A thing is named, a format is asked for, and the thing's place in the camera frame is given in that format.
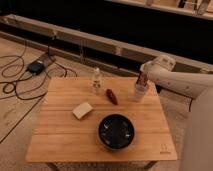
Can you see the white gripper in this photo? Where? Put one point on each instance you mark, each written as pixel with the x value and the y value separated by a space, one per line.
pixel 144 68

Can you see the dark brown eraser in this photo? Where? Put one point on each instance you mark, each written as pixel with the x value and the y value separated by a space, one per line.
pixel 142 79

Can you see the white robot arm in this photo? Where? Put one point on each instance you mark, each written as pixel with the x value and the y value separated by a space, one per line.
pixel 197 152

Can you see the brown red oblong object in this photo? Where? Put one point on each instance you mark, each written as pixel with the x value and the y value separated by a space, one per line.
pixel 111 96

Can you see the small clear bottle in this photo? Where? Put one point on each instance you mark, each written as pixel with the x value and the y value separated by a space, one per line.
pixel 96 80

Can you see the black bowl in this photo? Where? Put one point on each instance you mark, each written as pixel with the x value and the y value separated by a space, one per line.
pixel 116 132

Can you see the white sponge block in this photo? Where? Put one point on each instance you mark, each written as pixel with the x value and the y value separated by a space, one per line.
pixel 82 109

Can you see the wooden table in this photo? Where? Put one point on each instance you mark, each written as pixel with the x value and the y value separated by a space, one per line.
pixel 60 137

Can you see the black power adapter box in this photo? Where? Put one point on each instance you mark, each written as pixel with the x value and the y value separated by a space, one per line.
pixel 36 67

